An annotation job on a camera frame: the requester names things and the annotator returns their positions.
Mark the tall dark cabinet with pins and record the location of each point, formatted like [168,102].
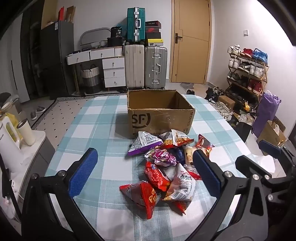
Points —
[30,58]

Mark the white kettle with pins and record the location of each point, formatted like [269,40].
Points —
[9,153]

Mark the white desk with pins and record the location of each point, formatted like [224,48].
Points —
[78,58]

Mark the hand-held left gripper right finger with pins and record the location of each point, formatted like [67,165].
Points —
[205,173]

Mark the teal suitcase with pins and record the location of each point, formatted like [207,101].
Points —
[135,23]

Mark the small cardboard box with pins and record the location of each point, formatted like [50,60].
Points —
[226,102]

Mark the yellow plastic bag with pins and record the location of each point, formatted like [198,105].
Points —
[13,122]

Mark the grey kitchen appliance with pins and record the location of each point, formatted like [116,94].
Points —
[7,102]

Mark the brown cardboard box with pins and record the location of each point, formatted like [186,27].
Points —
[161,120]

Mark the magenta purple snack bag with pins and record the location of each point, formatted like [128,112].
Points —
[161,156]

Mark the orange noodle snack bag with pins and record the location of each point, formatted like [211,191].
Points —
[178,139]

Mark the black refrigerator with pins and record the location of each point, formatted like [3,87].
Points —
[57,58]

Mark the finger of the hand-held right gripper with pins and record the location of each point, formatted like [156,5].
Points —
[269,148]
[249,164]

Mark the white and red snack bag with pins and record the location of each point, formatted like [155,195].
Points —
[182,185]

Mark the red brown snack packet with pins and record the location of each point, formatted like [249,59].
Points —
[204,143]

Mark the black shopping bag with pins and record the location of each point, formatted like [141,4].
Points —
[241,127]

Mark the pile of loose shoes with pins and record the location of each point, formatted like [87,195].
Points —
[217,97]

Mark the red triangular snack bag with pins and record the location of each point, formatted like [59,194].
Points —
[141,197]

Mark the shoe rack with shoes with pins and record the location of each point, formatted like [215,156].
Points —
[254,69]

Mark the beige board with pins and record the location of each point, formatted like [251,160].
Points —
[49,14]

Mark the black tub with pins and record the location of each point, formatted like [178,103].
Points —
[116,32]

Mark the woven laundry basket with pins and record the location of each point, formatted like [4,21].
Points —
[90,80]

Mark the wooden shoe rack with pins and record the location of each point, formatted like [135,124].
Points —
[266,71]

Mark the cream tumbler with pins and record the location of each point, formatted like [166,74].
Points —
[26,134]

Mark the thin black shoebox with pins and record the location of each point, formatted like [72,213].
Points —
[152,23]

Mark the red orange snack bag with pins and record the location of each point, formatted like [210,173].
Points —
[177,205]

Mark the silver suitcase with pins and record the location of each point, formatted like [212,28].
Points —
[156,67]

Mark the red box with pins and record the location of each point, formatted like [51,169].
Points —
[61,14]

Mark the white side table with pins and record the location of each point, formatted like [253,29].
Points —
[34,153]

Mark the cream bread packet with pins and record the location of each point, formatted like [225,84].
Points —
[189,155]

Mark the arched mirror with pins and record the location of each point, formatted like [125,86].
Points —
[96,34]

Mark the dotted patterned rug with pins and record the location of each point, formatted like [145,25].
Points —
[60,113]

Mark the purple and white snack bag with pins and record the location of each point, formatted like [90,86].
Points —
[144,143]

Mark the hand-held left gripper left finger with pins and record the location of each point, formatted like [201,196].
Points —
[83,171]

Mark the blue snack packet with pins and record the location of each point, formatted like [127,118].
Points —
[178,154]

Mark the white drawer cabinet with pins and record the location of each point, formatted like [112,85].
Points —
[114,74]

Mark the large open cardboard box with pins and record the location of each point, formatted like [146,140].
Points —
[271,136]

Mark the purple paper bag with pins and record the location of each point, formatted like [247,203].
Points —
[266,115]

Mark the yellow and black shoebox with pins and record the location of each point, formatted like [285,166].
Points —
[155,42]

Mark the flat brown cardboard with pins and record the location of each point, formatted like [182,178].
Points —
[71,14]

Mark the wooden door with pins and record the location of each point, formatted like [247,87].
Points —
[192,58]

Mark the cream suitcase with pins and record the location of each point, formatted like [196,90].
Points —
[134,67]

